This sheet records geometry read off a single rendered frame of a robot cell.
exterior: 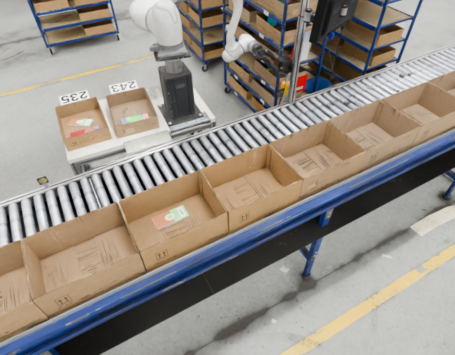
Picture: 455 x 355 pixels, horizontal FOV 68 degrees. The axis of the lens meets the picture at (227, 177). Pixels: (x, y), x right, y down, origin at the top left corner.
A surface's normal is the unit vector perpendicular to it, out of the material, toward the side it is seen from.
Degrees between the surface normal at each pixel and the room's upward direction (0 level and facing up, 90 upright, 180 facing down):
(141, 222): 1
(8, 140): 0
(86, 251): 0
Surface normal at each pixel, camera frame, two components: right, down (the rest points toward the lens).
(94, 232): 0.48, 0.62
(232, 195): -0.04, -0.67
